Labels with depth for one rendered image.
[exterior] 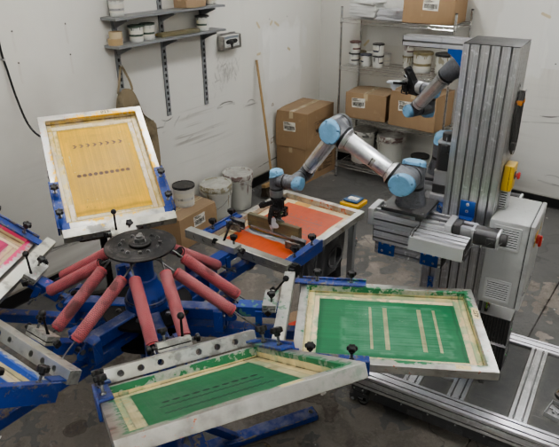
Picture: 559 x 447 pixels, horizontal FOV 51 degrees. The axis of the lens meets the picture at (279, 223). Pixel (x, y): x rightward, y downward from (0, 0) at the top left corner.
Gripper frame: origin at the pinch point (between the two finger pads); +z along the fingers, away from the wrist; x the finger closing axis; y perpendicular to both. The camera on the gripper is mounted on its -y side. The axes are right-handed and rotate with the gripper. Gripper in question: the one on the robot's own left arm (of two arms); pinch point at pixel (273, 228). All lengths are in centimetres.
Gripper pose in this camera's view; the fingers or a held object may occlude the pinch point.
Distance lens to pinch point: 324.5
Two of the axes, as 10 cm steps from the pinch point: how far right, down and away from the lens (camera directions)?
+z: 0.1, 9.0, 4.4
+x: 5.9, -3.6, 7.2
